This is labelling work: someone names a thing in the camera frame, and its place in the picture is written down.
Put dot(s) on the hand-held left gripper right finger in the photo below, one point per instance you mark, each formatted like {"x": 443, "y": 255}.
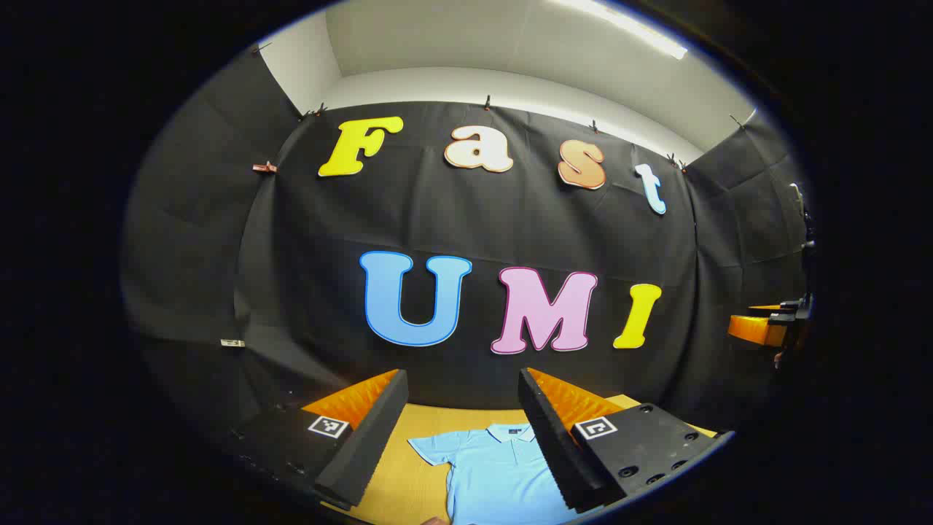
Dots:
{"x": 554, "y": 445}

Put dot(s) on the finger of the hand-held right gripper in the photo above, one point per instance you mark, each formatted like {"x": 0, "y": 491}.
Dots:
{"x": 754, "y": 329}

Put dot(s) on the light blue T-shirt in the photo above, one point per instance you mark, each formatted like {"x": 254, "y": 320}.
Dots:
{"x": 496, "y": 474}

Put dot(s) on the red clip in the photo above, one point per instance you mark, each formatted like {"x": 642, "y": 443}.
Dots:
{"x": 264, "y": 168}

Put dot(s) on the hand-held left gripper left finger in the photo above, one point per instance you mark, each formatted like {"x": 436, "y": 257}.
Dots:
{"x": 368, "y": 445}

